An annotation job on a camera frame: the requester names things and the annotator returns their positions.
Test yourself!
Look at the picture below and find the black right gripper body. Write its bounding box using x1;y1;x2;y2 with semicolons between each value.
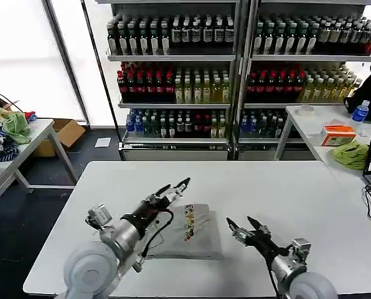
243;229;288;262

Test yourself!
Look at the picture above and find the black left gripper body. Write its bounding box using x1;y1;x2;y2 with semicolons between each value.
122;195;171;230

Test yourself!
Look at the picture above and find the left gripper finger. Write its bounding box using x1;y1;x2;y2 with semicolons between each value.
152;184;172;199
164;177;192;205

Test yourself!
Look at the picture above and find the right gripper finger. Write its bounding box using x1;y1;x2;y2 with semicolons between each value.
225;217;249;245
246;216;272;237

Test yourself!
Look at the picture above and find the grey printed t-shirt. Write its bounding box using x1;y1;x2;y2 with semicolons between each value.
144;202;224;261

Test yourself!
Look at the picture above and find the shelf with drink bottles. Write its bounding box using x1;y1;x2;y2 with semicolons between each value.
237;0;371;161
106;0;241;161

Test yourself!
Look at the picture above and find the brown cardboard box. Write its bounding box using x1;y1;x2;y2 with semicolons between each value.
34;118;87;158

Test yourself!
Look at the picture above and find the white desk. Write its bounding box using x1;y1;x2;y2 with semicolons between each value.
273;105;371;179

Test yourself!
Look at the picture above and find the bright green crumpled cloth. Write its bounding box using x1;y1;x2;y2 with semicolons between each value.
331;141;370;171

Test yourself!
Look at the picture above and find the orange tissue box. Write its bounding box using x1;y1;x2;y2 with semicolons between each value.
321;125;359;147

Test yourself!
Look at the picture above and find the thin black slanted pole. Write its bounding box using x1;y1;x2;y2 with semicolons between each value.
80;0;126;163

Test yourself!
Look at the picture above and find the grey metal-legged side table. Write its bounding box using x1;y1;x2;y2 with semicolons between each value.
0;118;80;230

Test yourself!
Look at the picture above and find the clear blue-label water bottle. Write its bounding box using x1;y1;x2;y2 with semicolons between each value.
350;100;371;130

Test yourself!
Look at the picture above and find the light green cloth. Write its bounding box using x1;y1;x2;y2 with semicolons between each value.
1;111;32;146

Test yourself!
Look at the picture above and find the blue and white garment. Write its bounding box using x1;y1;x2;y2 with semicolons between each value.
0;130;21;164

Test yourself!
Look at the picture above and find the person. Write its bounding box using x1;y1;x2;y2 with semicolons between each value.
343;59;371;123

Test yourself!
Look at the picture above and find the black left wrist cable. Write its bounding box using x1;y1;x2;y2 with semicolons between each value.
141;209;175;260

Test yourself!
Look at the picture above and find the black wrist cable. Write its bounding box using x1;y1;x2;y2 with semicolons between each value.
265;260;283;299
141;209;175;260

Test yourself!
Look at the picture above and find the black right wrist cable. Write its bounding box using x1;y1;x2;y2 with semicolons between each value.
265;260;283;299

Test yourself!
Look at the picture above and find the dark slanted window frame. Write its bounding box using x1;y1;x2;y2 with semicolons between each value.
42;0;93;128

